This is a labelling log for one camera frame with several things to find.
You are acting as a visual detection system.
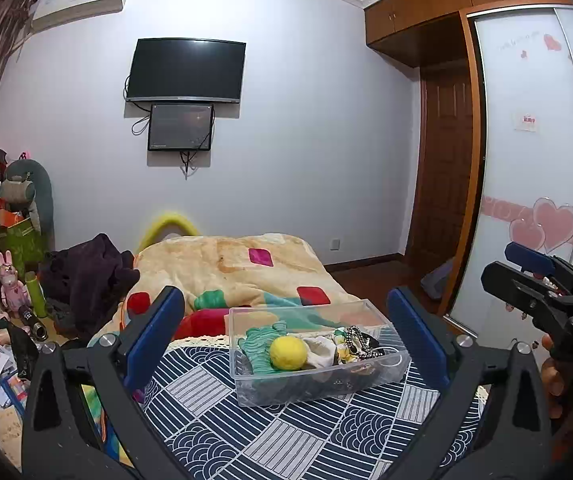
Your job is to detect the black flashlight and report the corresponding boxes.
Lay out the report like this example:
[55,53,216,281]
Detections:
[19,307,50,342]

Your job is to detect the white heart-print wardrobe door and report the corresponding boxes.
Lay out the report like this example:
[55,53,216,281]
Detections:
[443,2,573,341]

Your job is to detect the green shopping bag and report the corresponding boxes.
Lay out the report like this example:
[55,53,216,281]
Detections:
[0,215,47,266]

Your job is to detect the green striped cloth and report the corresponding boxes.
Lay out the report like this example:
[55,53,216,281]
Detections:
[239,322,288,375]

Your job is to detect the green bottle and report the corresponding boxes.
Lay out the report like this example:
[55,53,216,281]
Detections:
[25,271,47,318]

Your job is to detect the small black wall monitor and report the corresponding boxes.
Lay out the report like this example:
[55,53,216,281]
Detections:
[147,103,216,152]

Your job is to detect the floral fabric scrap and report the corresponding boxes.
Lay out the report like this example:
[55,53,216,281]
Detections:
[333,330,359,366]

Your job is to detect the yellow felt ball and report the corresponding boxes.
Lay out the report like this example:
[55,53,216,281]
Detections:
[270,336,308,372]

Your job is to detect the clear plastic storage box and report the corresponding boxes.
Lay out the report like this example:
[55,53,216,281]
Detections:
[229,299,412,407]

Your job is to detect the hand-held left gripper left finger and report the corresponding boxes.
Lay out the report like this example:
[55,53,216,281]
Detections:
[20,285,187,480]

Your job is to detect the white cloth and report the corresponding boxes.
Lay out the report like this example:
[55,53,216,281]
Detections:
[302,336,339,368]

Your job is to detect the person's right hand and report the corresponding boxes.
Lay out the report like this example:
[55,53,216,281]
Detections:
[539,334,568,418]

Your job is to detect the beige printed blanket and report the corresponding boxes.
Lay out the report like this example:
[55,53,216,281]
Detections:
[86,232,362,348]

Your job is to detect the wooden overhead cabinet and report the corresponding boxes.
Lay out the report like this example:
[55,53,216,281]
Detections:
[363,0,573,68]

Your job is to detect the pink rabbit figure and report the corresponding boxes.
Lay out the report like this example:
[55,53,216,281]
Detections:
[0,251,30,313]

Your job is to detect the brown wooden door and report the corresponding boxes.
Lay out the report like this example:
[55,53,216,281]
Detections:
[405,65,472,266]

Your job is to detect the wall-mounted black television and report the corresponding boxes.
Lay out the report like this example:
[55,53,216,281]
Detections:
[125,38,247,104]

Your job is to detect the white air conditioner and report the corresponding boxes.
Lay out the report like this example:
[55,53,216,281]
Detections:
[31,0,134,31]

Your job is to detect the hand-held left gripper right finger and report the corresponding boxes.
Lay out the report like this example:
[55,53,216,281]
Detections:
[386,286,553,480]

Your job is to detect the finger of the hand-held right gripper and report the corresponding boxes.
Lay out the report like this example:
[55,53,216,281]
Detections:
[505,242,573,286]
[481,261,573,332]

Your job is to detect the black television cable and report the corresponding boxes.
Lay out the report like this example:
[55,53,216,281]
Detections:
[124,76,152,136]

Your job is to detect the grey-green plush toy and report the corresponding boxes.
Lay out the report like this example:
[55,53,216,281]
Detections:
[4,159,53,241]

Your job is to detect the dark clothes pile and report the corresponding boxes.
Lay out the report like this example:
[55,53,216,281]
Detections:
[40,232,141,338]

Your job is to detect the black monitor cable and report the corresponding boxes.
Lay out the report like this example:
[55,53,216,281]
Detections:
[180,150,200,178]

